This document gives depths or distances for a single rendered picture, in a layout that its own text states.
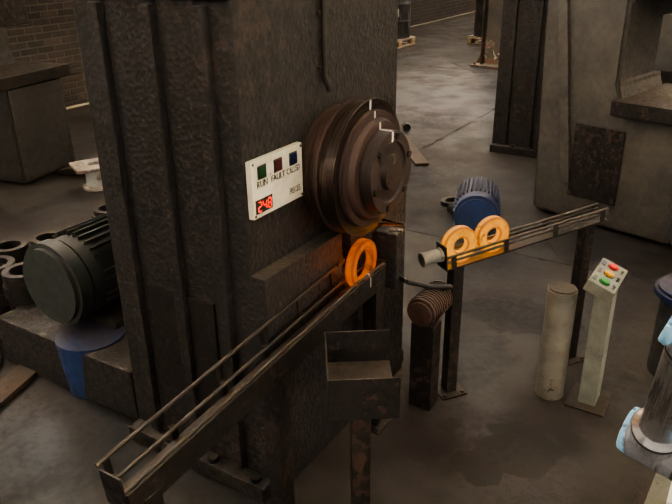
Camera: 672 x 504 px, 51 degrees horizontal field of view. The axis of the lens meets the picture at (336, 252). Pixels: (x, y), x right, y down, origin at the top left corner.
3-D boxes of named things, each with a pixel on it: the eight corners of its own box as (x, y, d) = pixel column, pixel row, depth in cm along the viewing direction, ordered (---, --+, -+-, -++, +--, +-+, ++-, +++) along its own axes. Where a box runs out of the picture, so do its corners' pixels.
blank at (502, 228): (472, 220, 280) (477, 223, 277) (505, 210, 285) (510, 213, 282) (473, 254, 287) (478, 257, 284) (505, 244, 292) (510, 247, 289)
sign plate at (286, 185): (248, 219, 211) (244, 162, 204) (298, 194, 231) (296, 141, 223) (254, 220, 210) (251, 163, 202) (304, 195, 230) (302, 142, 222)
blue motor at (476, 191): (450, 243, 455) (452, 193, 441) (455, 212, 506) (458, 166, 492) (498, 246, 449) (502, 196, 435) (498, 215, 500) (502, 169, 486)
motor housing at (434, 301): (401, 406, 298) (405, 296, 276) (424, 381, 315) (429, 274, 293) (429, 416, 292) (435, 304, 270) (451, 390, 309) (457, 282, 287)
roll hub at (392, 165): (358, 222, 230) (358, 139, 219) (398, 197, 252) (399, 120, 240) (373, 225, 228) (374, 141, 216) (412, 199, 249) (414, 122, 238)
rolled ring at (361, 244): (377, 232, 256) (369, 230, 258) (352, 250, 242) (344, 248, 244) (377, 277, 264) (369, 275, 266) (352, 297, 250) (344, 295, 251)
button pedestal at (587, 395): (562, 408, 295) (580, 277, 270) (577, 380, 314) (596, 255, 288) (600, 420, 288) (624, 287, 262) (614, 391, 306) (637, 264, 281)
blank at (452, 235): (439, 230, 275) (443, 233, 273) (472, 220, 280) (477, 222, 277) (440, 264, 282) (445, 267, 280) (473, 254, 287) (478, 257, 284)
